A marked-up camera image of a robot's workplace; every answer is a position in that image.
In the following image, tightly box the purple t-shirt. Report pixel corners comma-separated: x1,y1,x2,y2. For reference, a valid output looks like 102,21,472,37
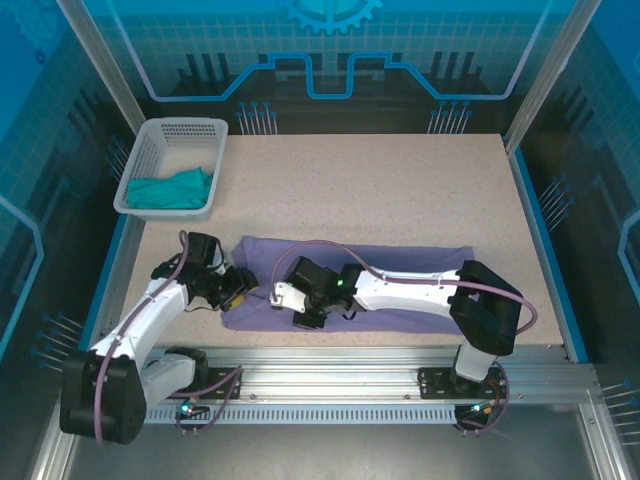
219,234,476,335

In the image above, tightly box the teal cloth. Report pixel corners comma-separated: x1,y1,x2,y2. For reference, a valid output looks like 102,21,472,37
126,166,215,210

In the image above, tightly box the grey plastic mesh basket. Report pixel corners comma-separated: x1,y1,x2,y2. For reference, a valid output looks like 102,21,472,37
113,117,230,221

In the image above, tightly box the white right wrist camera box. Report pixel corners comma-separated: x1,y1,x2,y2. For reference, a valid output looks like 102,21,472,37
269,282,306,311

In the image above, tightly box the thin black left gripper wire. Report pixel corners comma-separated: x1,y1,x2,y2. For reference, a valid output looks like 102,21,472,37
182,298,222,315

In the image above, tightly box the short purple cable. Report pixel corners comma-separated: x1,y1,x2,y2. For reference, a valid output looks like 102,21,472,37
169,367,246,401
472,363,511,435

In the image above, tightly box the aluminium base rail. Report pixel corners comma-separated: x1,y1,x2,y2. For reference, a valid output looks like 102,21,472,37
139,344,599,407

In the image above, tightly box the slotted grey cable duct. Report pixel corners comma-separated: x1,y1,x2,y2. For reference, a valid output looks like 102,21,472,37
143,403,459,426

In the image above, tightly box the aluminium frame post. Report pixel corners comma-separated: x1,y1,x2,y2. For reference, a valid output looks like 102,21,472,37
54,0,147,136
503,0,604,154

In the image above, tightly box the aluminium frame beam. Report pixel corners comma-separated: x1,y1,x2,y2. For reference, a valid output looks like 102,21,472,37
577,402,631,480
29,424,76,480

